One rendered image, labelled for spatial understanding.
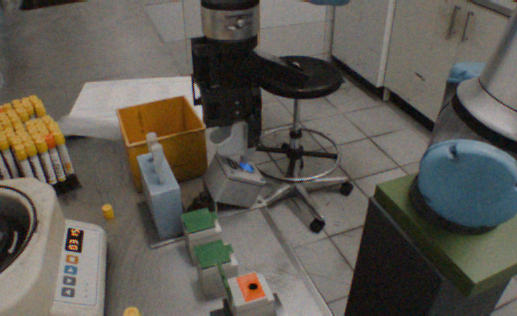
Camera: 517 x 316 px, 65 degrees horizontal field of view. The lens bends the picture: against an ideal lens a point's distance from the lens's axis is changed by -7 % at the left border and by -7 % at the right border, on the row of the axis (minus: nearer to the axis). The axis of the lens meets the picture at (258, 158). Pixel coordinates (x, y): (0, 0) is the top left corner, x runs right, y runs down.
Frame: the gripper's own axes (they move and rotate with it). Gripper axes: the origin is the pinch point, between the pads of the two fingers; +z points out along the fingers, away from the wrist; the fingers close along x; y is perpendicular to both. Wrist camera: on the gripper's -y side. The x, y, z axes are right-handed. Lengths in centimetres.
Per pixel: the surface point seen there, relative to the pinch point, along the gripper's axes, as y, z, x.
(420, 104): -152, 80, -117
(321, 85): -55, 31, -72
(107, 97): 19.0, 6.9, -43.4
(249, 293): 9.0, 0.6, 24.2
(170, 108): 7.9, 0.5, -20.5
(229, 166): 3.4, 0.4, 1.1
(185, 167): 8.6, 5.4, -7.8
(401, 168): -117, 96, -86
